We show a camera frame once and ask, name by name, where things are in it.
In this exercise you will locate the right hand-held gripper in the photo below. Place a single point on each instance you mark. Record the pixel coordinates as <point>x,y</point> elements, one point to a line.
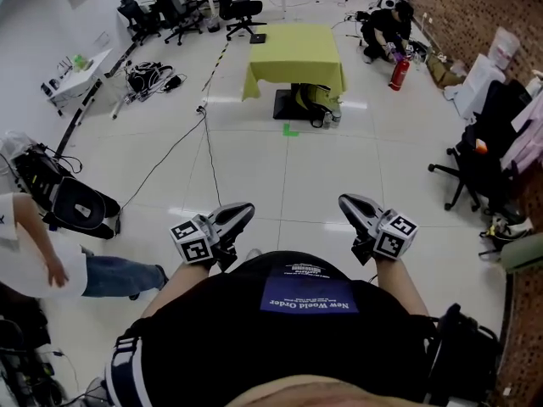
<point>373,223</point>

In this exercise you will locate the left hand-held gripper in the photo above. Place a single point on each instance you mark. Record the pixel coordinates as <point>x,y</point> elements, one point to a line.
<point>227,221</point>

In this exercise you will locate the black calculator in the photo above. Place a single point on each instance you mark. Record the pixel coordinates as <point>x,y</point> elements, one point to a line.
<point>258,38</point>

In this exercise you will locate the person's right forearm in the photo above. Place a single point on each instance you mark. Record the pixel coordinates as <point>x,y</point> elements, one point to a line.
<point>401,282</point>

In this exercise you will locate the person's left forearm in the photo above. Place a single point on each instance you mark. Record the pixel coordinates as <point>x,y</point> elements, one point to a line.
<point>180,284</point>

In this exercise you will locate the person's grey shoe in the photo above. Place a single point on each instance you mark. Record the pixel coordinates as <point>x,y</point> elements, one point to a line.
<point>254,254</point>

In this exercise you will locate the clear plastic bottle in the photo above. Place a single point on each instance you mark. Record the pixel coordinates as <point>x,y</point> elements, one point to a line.
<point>336,117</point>
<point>327,119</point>

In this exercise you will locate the black table base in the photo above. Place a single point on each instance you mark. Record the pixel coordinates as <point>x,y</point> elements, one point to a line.
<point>286,106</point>

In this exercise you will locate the person's black shirt torso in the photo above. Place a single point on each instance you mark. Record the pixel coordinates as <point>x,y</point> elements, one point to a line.
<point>263,346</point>

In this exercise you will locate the black office chair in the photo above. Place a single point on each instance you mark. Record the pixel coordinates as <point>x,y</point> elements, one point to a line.
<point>488,159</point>
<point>136,17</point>
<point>235,7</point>
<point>176,13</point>

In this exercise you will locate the yellow-green backpack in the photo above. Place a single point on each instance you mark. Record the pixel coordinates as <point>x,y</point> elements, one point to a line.
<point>316,96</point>

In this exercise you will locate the red fire extinguisher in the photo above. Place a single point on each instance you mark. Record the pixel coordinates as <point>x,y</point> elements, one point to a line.
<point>399,74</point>

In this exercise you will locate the black yellow striped strip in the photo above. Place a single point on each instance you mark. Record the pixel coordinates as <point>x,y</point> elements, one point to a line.
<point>216,64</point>

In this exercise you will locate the black waist pack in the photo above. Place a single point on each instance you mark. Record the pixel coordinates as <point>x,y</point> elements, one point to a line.
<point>466,354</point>

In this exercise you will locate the black equipment case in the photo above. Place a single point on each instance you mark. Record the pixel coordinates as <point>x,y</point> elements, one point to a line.
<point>63,193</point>

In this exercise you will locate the brown cardboard box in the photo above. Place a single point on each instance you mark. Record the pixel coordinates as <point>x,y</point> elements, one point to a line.
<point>443,72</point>

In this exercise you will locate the white board panel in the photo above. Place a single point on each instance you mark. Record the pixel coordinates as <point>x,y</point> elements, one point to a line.
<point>477,85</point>

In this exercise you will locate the pink cloth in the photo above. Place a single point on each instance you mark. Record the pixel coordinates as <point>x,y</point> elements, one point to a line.
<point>528,134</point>

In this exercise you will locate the table with green tablecloth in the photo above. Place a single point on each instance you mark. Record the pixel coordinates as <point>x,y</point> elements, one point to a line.
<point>295,55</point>

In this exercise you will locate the small white desk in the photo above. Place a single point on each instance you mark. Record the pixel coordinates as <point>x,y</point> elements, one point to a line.
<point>78,79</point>

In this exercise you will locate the white plastic bag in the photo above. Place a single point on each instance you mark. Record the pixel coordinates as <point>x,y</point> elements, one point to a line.
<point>505,47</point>

